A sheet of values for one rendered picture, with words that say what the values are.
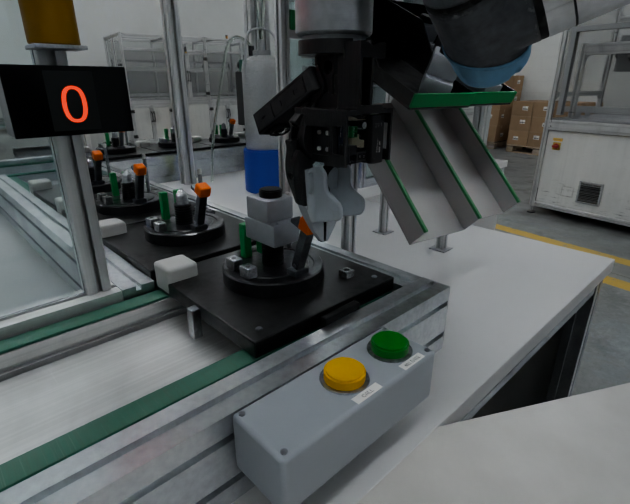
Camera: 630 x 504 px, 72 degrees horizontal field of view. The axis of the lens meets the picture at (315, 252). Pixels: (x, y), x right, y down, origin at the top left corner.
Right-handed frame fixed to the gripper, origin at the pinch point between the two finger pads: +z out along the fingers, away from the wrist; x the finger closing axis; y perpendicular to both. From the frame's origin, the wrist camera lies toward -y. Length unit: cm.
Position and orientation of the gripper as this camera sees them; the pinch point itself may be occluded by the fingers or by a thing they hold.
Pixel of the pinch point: (318, 229)
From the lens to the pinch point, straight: 51.2
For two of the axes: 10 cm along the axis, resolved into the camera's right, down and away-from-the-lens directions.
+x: 7.2, -2.5, 6.4
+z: 0.0, 9.3, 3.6
